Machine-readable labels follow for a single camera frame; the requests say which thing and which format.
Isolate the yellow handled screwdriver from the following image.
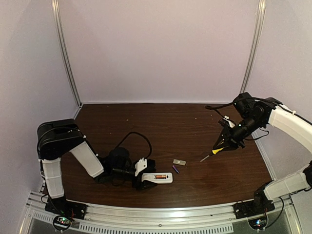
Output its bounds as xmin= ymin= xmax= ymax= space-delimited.
xmin=200 ymin=147 xmax=224 ymax=162

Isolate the white remote control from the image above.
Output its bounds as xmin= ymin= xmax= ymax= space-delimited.
xmin=141 ymin=173 xmax=173 ymax=184

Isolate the grey battery cover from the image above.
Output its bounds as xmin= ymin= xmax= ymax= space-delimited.
xmin=173 ymin=159 xmax=187 ymax=166

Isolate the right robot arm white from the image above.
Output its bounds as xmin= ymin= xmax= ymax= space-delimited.
xmin=211 ymin=92 xmax=312 ymax=201

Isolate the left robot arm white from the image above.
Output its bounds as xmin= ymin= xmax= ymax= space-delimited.
xmin=37 ymin=119 xmax=157 ymax=199

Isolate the orange battery in white remote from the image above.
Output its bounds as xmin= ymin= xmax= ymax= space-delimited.
xmin=155 ymin=175 xmax=169 ymax=179

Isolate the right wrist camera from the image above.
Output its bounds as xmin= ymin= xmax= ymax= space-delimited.
xmin=218 ymin=116 xmax=236 ymax=128

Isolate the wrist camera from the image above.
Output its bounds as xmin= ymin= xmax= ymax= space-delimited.
xmin=218 ymin=116 xmax=236 ymax=128
xmin=135 ymin=158 xmax=156 ymax=177

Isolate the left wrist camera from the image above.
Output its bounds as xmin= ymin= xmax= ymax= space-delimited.
xmin=135 ymin=158 xmax=156 ymax=177

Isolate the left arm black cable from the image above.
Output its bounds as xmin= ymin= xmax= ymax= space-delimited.
xmin=36 ymin=126 xmax=152 ymax=164

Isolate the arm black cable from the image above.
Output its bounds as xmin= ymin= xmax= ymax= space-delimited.
xmin=36 ymin=126 xmax=152 ymax=164
xmin=205 ymin=97 xmax=312 ymax=127

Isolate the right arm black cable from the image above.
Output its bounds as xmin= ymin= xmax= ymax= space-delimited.
xmin=205 ymin=97 xmax=312 ymax=127

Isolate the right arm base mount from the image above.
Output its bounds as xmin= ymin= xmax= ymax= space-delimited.
xmin=233 ymin=199 xmax=275 ymax=219

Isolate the aluminium front rail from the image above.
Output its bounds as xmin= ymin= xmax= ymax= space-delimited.
xmin=19 ymin=199 xmax=302 ymax=234

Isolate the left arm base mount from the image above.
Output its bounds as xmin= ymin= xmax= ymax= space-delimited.
xmin=44 ymin=199 xmax=87 ymax=220

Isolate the right aluminium frame post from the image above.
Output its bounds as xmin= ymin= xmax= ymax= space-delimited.
xmin=240 ymin=0 xmax=266 ymax=93

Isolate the aluminium frame post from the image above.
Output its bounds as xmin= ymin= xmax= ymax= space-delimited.
xmin=51 ymin=0 xmax=82 ymax=107
xmin=240 ymin=0 xmax=266 ymax=93

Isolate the left aluminium frame post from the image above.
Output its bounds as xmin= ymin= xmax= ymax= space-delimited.
xmin=51 ymin=0 xmax=82 ymax=107

